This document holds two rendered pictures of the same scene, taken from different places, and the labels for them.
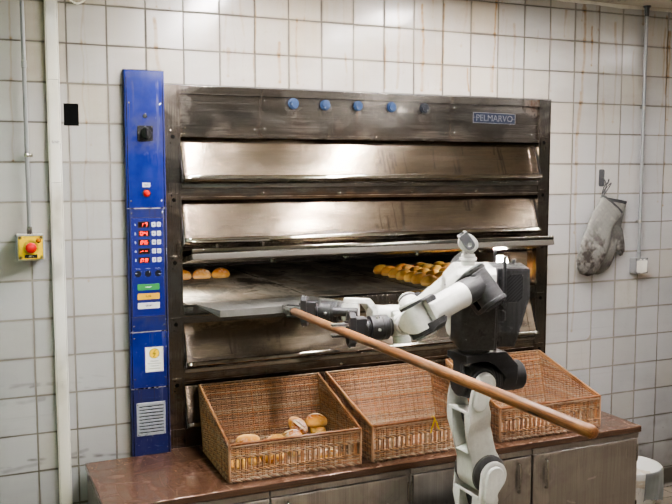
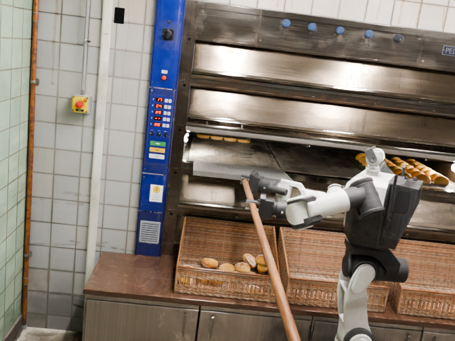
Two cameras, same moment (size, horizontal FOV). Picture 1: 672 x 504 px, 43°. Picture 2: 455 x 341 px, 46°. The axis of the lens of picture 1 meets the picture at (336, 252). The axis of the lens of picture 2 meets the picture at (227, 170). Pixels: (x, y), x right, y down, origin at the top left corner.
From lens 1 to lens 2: 1.01 m
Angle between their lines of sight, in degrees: 22
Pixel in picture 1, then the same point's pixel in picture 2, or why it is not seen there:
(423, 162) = (389, 82)
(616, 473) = not seen: outside the picture
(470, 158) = (433, 83)
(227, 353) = (208, 199)
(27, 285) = (79, 128)
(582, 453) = not seen: outside the picture
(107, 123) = (143, 24)
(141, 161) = (162, 54)
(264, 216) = (250, 106)
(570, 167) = not seen: outside the picture
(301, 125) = (290, 40)
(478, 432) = (354, 308)
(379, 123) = (356, 46)
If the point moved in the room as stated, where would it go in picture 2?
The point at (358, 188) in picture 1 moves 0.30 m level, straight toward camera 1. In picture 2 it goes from (330, 95) to (317, 97)
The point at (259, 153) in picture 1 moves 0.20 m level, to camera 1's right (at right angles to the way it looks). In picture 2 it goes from (253, 59) to (287, 63)
